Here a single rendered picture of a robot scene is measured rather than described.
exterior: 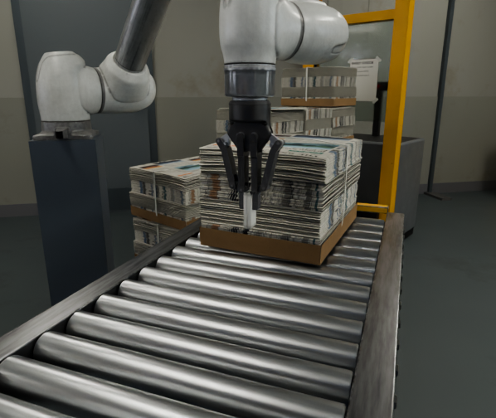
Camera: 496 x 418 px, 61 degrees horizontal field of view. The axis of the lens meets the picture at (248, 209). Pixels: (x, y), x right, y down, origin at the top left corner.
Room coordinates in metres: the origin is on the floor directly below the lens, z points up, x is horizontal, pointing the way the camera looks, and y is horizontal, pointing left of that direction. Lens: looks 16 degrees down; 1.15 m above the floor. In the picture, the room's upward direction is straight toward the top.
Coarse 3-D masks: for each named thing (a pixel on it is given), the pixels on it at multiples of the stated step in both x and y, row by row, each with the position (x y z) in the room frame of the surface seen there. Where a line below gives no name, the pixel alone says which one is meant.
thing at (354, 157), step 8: (280, 136) 1.14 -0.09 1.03; (288, 136) 1.14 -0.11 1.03; (296, 136) 1.14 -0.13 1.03; (304, 136) 1.14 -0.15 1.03; (312, 136) 1.14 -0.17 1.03; (320, 136) 1.15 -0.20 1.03; (328, 136) 1.16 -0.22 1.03; (352, 144) 1.00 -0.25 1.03; (360, 144) 1.12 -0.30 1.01; (352, 152) 1.01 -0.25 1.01; (360, 152) 1.11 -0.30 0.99; (352, 160) 1.02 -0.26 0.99; (360, 160) 1.12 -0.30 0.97; (352, 168) 1.04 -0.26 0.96; (352, 176) 1.04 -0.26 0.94; (352, 184) 1.05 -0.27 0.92; (352, 192) 1.07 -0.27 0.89; (352, 200) 1.08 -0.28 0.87; (344, 208) 1.00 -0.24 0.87; (352, 208) 1.08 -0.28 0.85; (344, 216) 1.00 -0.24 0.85
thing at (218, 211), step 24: (216, 144) 0.95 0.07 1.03; (216, 168) 0.89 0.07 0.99; (264, 168) 0.84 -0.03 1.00; (288, 168) 0.82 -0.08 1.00; (312, 168) 0.80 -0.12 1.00; (336, 168) 0.86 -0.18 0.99; (216, 192) 0.90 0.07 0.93; (264, 192) 0.85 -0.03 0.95; (288, 192) 0.83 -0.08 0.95; (312, 192) 0.81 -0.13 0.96; (336, 192) 0.89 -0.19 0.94; (216, 216) 0.90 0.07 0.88; (240, 216) 0.87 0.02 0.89; (264, 216) 0.85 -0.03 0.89; (288, 216) 0.83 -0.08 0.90; (312, 216) 0.81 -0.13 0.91; (336, 216) 0.92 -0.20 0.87; (288, 240) 0.82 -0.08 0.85; (312, 240) 0.80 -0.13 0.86
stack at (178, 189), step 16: (176, 160) 2.00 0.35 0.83; (192, 160) 2.02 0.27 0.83; (144, 176) 1.77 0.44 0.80; (160, 176) 1.69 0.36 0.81; (176, 176) 1.63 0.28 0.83; (192, 176) 1.63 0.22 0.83; (144, 192) 1.77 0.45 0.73; (160, 192) 1.70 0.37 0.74; (176, 192) 1.63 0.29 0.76; (192, 192) 1.63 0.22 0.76; (144, 208) 1.77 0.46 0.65; (160, 208) 1.70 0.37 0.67; (176, 208) 1.63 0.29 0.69; (192, 208) 1.63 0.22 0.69; (144, 224) 1.78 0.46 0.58; (160, 224) 1.73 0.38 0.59; (144, 240) 1.79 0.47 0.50; (160, 240) 1.72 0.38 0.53
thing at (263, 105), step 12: (240, 108) 0.73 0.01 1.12; (252, 108) 0.73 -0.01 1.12; (264, 108) 0.74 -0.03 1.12; (240, 120) 0.73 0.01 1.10; (252, 120) 0.73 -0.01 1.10; (264, 120) 0.74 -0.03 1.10; (228, 132) 0.77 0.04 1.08; (240, 132) 0.76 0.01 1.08; (252, 132) 0.75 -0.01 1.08; (264, 132) 0.75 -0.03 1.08; (264, 144) 0.75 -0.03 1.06
